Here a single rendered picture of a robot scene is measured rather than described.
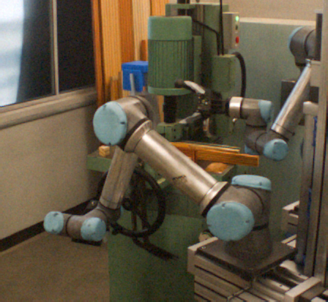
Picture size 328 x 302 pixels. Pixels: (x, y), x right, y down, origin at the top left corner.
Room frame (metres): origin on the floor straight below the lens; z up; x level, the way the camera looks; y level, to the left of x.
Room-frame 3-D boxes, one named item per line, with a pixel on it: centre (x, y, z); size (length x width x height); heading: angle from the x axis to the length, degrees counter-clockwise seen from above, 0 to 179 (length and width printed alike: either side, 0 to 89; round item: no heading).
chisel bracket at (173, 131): (2.26, -0.02, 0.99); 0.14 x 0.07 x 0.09; 154
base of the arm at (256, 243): (1.53, -0.25, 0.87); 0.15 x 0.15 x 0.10
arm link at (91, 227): (1.64, 0.25, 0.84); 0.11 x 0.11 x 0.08; 64
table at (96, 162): (2.15, 0.04, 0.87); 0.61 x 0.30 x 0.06; 64
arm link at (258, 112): (1.90, -0.32, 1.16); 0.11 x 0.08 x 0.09; 64
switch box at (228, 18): (2.47, -0.28, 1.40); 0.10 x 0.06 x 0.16; 154
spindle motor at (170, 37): (2.24, -0.01, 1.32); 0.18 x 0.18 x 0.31
